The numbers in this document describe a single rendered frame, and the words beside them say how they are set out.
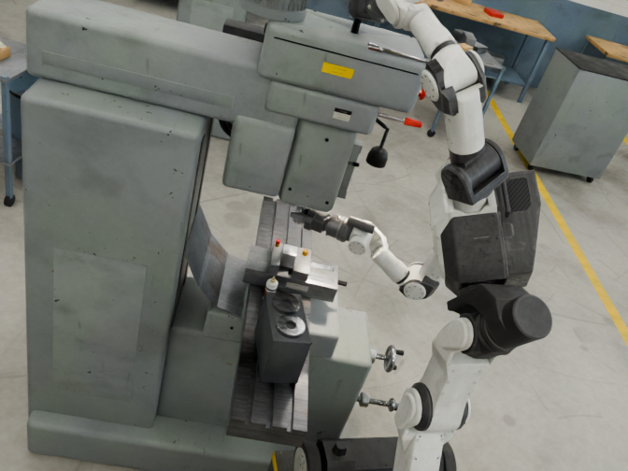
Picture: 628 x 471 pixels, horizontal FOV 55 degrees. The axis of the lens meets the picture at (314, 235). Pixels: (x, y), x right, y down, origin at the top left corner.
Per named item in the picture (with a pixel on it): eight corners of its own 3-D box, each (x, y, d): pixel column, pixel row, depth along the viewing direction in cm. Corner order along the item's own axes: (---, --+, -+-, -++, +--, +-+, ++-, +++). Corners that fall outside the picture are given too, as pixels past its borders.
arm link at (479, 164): (499, 135, 152) (502, 176, 162) (472, 122, 158) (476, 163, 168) (466, 159, 149) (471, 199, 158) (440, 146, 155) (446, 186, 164)
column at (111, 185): (170, 374, 299) (222, 77, 211) (148, 458, 260) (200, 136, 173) (65, 355, 292) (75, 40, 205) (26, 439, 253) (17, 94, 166)
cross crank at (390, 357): (393, 359, 265) (403, 340, 259) (396, 380, 256) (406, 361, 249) (359, 352, 263) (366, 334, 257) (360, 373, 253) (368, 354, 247)
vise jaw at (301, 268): (308, 258, 237) (311, 249, 234) (306, 282, 224) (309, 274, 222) (293, 254, 236) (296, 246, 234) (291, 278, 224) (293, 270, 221)
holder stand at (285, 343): (288, 333, 210) (302, 291, 199) (297, 383, 193) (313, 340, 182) (253, 331, 207) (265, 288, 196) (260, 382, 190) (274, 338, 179)
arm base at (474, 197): (511, 185, 164) (478, 166, 171) (513, 149, 155) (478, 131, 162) (472, 216, 160) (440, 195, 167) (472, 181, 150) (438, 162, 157)
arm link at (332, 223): (318, 197, 217) (349, 209, 216) (311, 220, 223) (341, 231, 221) (306, 213, 207) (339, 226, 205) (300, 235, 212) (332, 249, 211)
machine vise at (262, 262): (334, 278, 242) (341, 257, 235) (333, 303, 229) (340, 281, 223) (248, 258, 238) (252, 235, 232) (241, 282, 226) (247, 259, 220)
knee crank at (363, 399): (404, 406, 257) (408, 397, 254) (406, 418, 252) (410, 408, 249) (354, 397, 254) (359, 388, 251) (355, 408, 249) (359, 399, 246)
